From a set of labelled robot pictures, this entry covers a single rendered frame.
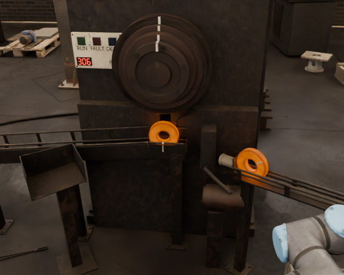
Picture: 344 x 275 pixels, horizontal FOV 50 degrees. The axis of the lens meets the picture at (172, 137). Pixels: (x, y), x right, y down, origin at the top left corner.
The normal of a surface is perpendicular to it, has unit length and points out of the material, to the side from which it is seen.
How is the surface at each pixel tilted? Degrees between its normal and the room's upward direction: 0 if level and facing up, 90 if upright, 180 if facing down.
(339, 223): 19
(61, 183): 5
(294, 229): 8
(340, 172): 0
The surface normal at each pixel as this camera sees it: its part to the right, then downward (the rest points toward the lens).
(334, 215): 0.03, -0.67
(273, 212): -0.02, -0.88
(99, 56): -0.13, 0.48
